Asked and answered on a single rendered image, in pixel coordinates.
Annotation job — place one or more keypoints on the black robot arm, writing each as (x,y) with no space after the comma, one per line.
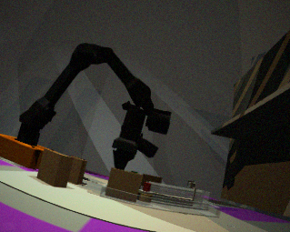
(84,55)

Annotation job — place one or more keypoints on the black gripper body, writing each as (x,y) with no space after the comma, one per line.
(126,142)

